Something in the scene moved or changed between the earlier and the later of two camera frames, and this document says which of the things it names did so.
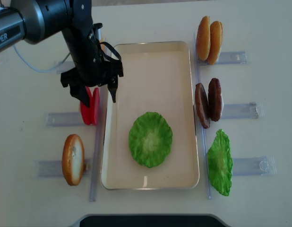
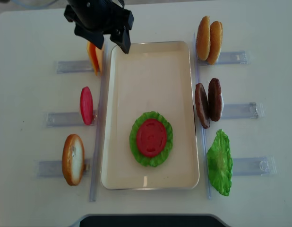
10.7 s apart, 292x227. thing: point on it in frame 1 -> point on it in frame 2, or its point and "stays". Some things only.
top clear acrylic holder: (227, 58) stays
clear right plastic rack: (197, 74) stays
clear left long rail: (102, 126) stays
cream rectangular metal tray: (150, 139) stays
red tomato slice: (95, 107) -> (151, 137)
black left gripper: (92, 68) -> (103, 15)
